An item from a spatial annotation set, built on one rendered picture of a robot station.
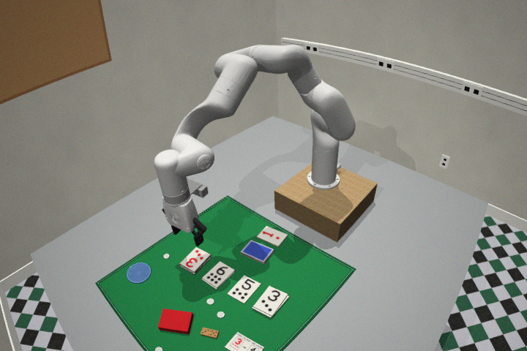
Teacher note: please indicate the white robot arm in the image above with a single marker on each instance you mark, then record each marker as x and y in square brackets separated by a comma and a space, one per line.
[189, 156]

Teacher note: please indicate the red rectangular block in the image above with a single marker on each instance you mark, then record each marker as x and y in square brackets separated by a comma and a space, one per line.
[176, 321]

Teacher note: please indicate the blue card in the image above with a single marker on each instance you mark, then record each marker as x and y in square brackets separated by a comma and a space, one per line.
[257, 251]
[195, 259]

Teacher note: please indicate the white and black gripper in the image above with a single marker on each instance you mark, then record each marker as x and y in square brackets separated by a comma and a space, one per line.
[183, 217]

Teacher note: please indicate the blue round disc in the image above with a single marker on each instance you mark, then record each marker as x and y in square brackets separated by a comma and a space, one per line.
[138, 273]

